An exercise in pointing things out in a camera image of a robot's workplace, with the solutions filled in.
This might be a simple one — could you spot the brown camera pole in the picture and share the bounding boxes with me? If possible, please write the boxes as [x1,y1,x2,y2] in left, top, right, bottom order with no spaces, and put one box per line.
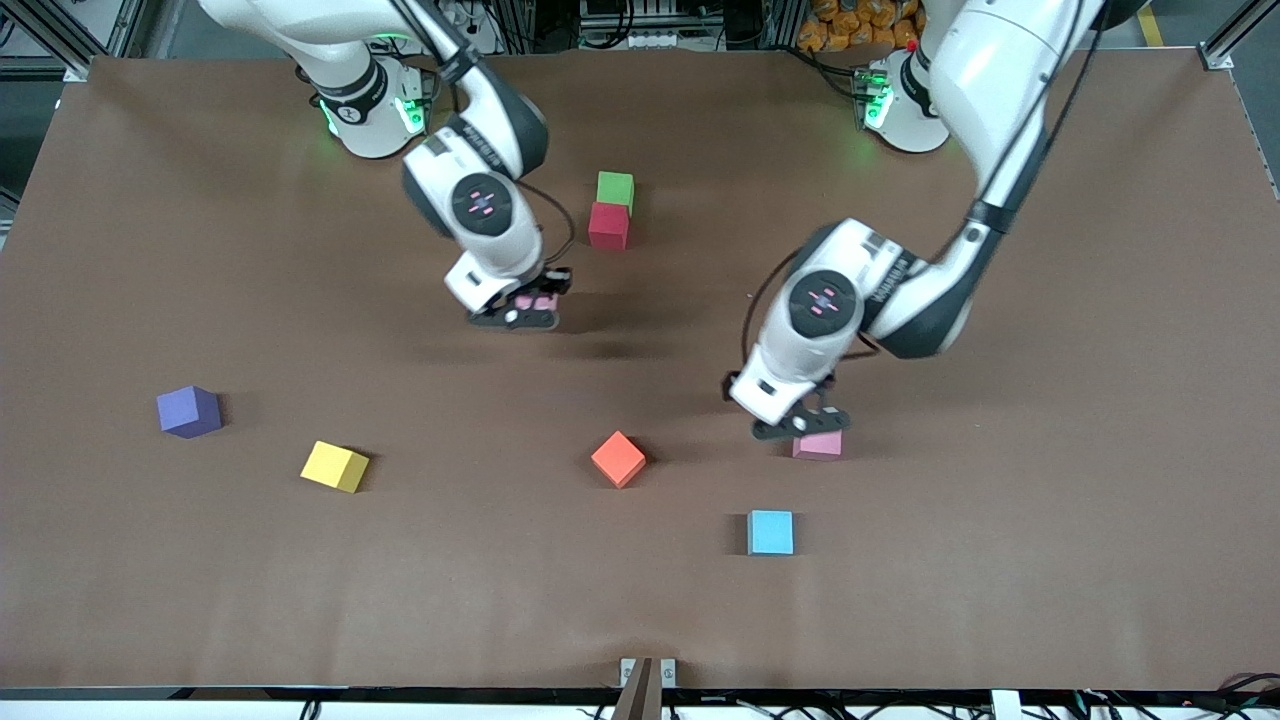
[610,657,663,720]

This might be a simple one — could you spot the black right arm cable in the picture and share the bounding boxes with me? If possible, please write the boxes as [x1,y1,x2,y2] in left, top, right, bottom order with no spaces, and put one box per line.
[520,180,577,267]

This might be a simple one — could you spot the bag of orange items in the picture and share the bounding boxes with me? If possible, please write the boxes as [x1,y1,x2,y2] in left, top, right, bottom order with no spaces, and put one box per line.
[797,0,926,53]

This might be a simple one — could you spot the yellow foam block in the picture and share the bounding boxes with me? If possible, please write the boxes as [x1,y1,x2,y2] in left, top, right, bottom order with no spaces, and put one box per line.
[300,441,370,495]

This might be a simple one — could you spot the aluminium frame profile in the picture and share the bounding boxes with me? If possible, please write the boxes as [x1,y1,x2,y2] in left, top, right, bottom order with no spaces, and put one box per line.
[15,0,151,81]
[1200,0,1280,71]

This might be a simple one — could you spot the metal equipment rack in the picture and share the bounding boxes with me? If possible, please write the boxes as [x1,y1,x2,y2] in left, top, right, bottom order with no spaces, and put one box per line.
[578,0,726,51]

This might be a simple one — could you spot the light blue foam block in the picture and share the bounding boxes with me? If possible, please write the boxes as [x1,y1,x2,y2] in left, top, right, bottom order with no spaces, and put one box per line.
[747,510,795,556]

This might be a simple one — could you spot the purple foam block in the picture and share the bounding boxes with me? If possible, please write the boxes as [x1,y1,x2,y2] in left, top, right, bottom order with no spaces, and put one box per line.
[156,385,223,440]

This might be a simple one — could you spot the grey metal bracket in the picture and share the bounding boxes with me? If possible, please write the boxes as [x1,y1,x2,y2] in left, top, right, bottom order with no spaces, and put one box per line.
[620,657,678,689]

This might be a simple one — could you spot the brown paper table cover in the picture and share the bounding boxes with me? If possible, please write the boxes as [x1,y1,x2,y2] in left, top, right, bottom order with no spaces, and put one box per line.
[0,50,1280,691]

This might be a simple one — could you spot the white power strip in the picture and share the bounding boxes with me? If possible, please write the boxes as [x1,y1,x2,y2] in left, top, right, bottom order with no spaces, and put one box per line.
[440,0,501,56]

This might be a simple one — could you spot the black floor cables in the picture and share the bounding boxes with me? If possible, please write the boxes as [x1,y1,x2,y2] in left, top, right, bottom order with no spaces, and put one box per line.
[590,688,1280,720]

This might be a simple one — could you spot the orange foam block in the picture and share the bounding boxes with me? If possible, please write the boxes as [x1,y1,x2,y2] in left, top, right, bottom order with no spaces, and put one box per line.
[590,430,648,490]

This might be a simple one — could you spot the red foam block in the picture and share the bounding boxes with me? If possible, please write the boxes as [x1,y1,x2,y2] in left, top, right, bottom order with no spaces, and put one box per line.
[588,202,631,251]

